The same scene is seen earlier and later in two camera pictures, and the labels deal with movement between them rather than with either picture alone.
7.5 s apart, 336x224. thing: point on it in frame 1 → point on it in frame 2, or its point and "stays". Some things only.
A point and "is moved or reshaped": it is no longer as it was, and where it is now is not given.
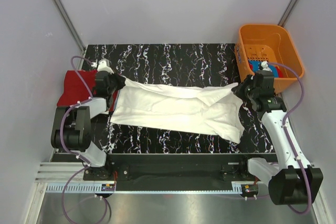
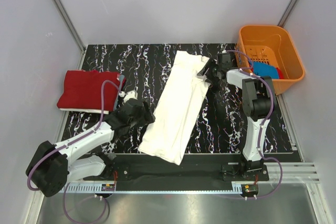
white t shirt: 212,110 is moved or reshaped
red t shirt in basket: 280,73 stays
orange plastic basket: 272,43 stays
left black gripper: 121,81 → 148,117
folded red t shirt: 75,90 stays
